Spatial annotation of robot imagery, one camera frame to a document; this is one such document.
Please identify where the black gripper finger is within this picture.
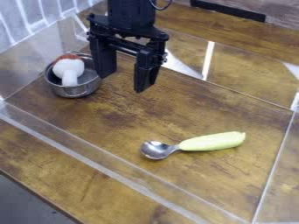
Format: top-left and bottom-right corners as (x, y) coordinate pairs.
(88, 34), (117, 79)
(135, 40), (167, 93)

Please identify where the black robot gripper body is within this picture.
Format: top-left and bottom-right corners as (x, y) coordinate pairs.
(87, 0), (170, 56)

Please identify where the white red-capped toy mushroom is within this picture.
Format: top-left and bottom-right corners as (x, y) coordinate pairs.
(52, 54), (84, 87)

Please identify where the small silver metal pot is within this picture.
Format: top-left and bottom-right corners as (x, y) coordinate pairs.
(43, 52), (101, 98)

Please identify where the black bar in background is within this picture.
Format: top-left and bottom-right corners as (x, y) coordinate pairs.
(191, 0), (267, 23)

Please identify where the spoon with yellow-green handle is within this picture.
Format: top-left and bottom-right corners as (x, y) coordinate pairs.
(140, 131), (247, 160)

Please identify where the clear acrylic enclosure wall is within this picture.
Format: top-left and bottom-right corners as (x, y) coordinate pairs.
(0, 4), (299, 224)

